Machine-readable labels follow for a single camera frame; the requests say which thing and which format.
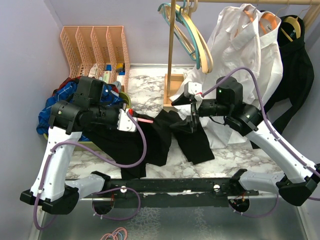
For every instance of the black shirt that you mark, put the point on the black shirt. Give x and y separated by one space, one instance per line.
127 147
298 73

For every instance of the white shirt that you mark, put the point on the white shirt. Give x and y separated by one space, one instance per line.
271 66
228 53

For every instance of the pink hanger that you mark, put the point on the pink hanger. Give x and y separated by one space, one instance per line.
143 120

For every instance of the orange hanger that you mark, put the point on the orange hanger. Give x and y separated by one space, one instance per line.
268 22
245 25

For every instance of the white shirt behind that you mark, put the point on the white shirt behind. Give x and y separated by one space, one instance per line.
271 66

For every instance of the green laundry basket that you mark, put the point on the green laundry basket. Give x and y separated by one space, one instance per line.
43 126

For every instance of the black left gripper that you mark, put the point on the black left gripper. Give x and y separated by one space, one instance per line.
117 108

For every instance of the cream yellow hanger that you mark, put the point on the cream yellow hanger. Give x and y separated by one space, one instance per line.
206 60

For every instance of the pink plastic file organizer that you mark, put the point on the pink plastic file organizer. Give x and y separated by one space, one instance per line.
86 46

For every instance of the aluminium rail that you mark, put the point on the aluminium rail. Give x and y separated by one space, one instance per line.
107 193

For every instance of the red plaid shirt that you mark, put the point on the red plaid shirt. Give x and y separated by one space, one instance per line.
73 84

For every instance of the orange hanger left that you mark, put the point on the orange hanger left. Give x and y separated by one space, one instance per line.
245 25

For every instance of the orange hanger right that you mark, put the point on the orange hanger right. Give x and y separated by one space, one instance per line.
268 22

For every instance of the yellow grey stapler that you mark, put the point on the yellow grey stapler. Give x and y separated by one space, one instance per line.
120 67

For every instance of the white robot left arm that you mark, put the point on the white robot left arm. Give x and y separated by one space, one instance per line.
51 190

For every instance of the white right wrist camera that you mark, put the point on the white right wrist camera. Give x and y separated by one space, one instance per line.
193 90

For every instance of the blue small box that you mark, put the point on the blue small box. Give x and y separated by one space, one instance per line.
108 67

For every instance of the white spiral notebook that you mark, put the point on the white spiral notebook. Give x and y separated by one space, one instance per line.
94 71

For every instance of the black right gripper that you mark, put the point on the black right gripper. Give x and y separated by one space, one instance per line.
185 125

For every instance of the green white box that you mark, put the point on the green white box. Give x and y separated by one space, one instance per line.
106 76

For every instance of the coloured rubber bands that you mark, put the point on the coloured rubber bands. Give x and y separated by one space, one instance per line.
118 234

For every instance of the blue plaid shirt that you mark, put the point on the blue plaid shirt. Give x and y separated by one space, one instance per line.
57 100

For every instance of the black base bar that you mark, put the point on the black base bar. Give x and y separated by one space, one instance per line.
171 193

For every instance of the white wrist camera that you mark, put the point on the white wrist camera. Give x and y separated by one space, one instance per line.
193 90
127 121

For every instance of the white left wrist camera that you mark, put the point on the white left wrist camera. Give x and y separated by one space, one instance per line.
127 121

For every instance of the white shirt front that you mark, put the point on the white shirt front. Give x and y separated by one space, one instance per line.
228 53

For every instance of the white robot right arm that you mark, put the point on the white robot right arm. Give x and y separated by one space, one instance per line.
298 180

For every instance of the hanging black shirt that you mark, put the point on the hanging black shirt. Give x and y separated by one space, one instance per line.
298 73

